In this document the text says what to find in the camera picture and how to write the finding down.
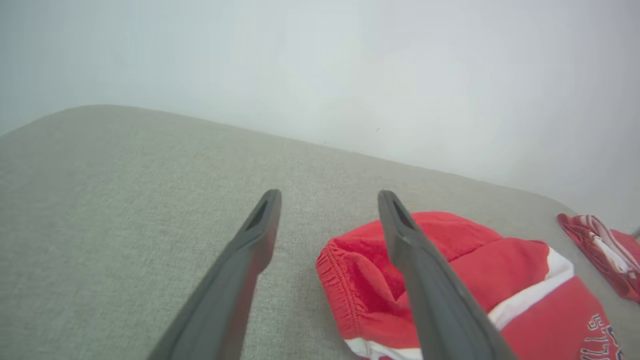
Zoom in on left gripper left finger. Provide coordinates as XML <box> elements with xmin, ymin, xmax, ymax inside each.
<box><xmin>146</xmin><ymin>188</ymin><xmax>283</xmax><ymax>360</ymax></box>

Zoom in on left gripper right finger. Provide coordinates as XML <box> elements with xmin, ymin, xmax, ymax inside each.
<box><xmin>377</xmin><ymin>189</ymin><xmax>518</xmax><ymax>360</ymax></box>

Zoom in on red shorts with white stripe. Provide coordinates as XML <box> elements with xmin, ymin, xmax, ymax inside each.
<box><xmin>315</xmin><ymin>211</ymin><xmax>623</xmax><ymax>360</ymax></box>

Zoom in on red jersey with lettering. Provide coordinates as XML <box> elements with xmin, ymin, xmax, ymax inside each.
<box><xmin>556</xmin><ymin>213</ymin><xmax>640</xmax><ymax>304</ymax></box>

